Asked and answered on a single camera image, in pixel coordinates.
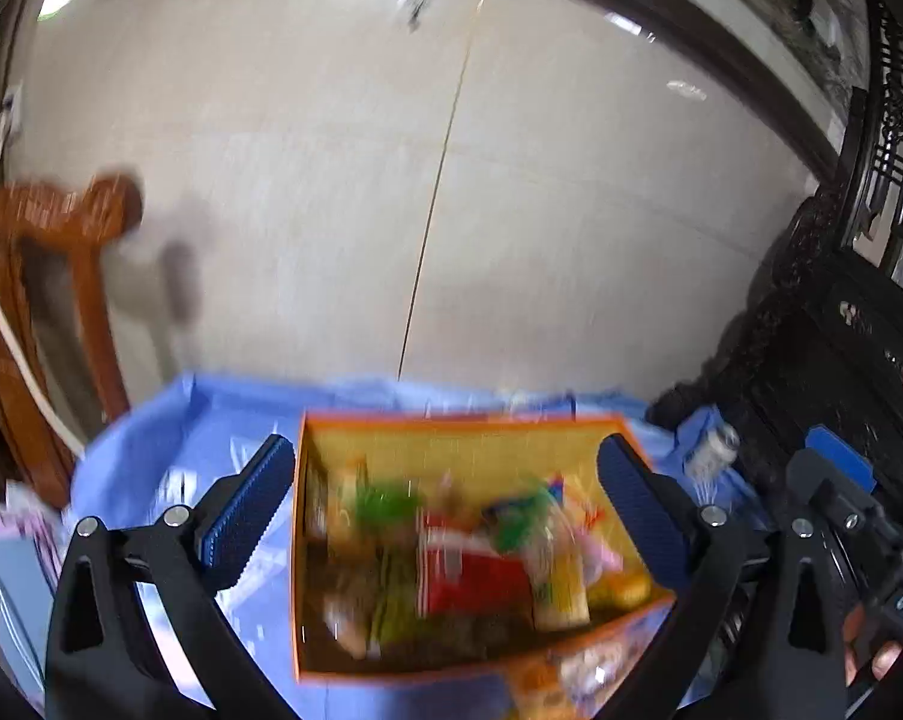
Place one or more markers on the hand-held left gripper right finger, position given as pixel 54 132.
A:
pixel 642 502

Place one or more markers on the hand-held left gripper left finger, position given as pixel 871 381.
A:
pixel 241 510

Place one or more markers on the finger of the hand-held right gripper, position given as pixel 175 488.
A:
pixel 837 457

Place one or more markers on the yellow crinkled snack packet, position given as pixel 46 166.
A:
pixel 627 589

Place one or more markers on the clear bread slice packet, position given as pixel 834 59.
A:
pixel 339 495

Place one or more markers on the dotted cracker packet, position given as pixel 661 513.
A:
pixel 560 585

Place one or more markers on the green snack packet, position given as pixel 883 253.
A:
pixel 384 506

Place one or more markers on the clear brown cake packet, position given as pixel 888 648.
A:
pixel 361 592

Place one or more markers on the orange cardboard box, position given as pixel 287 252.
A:
pixel 346 652

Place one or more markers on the red snack packet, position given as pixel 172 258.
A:
pixel 474 566

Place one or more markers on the person's right hand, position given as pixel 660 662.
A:
pixel 882 660

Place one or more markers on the blue printed cloth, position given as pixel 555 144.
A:
pixel 181 450

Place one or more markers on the dark carved wooden furniture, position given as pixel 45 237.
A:
pixel 856 330

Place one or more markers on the pink paper item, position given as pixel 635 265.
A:
pixel 24 529

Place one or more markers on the brown wooden chair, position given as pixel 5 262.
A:
pixel 54 300

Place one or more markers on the wall socket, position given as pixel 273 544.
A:
pixel 12 109

